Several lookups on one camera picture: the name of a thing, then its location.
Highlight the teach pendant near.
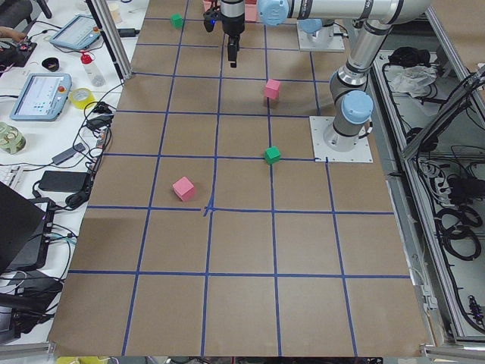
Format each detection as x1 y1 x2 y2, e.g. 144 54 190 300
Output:
10 73 72 121

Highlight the aluminium frame post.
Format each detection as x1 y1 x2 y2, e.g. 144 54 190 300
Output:
85 0 133 83

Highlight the teach pendant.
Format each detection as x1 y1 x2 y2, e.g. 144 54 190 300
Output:
10 73 72 121
49 14 101 51

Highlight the pink plastic bin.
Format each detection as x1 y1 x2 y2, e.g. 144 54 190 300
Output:
203 1 258 22

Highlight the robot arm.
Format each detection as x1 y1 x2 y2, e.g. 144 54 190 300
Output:
256 0 430 152

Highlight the pink cube near left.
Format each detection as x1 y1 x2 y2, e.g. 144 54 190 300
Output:
264 79 281 100

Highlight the pink cube centre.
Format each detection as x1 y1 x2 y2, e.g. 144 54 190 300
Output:
172 176 196 202

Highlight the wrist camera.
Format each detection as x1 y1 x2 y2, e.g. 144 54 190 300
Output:
203 0 221 33

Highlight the teach pendant far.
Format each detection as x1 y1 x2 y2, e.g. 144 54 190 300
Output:
49 14 101 51

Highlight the green cube near bin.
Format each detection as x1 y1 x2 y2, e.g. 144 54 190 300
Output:
170 13 184 29

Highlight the green cube near left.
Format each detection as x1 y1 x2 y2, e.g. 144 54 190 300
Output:
264 146 281 165

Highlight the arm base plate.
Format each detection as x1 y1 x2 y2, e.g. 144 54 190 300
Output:
296 19 345 52
309 116 373 163

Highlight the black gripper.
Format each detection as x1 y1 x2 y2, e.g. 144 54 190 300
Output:
221 0 243 68

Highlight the black bowl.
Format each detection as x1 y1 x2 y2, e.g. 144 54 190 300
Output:
41 57 60 72

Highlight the pink cube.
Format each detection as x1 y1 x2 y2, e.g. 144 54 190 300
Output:
172 176 196 202
264 79 281 100

